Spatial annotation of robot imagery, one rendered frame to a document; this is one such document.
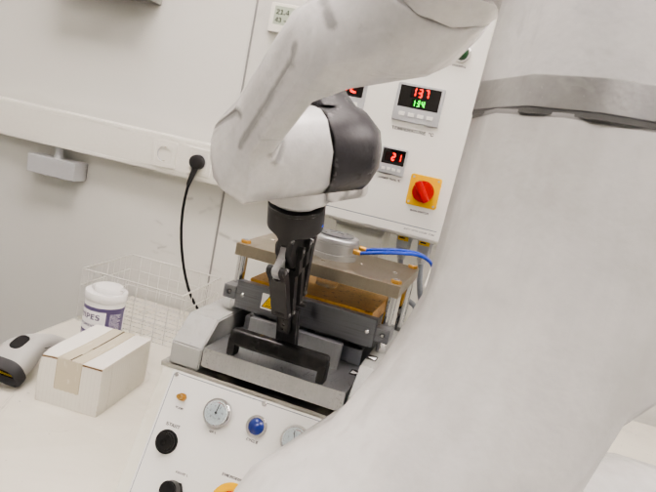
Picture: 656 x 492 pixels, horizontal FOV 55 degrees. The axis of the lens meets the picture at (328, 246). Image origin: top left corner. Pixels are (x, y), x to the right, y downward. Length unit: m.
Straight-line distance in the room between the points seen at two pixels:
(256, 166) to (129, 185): 1.23
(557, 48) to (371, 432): 0.15
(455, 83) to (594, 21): 0.90
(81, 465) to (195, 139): 0.95
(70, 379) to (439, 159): 0.74
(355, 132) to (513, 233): 0.44
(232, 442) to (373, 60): 0.61
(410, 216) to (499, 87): 0.89
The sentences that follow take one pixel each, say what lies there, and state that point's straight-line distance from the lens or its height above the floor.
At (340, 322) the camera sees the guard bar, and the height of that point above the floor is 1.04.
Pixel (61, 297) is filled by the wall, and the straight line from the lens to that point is 1.99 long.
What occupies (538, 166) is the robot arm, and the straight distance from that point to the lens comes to 0.23.
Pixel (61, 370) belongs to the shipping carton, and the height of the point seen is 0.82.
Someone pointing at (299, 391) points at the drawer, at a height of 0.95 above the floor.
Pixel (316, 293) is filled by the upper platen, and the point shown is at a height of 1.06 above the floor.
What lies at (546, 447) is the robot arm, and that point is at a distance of 0.23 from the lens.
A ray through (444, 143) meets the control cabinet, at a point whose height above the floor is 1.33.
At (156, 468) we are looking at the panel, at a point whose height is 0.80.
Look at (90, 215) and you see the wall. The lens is 1.90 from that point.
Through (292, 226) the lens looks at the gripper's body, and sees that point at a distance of 0.79.
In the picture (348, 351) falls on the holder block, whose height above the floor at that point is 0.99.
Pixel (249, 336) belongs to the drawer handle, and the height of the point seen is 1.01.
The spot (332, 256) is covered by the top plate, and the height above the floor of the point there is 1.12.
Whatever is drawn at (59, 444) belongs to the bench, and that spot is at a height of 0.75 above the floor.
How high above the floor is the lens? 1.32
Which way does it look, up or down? 11 degrees down
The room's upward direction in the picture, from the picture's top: 12 degrees clockwise
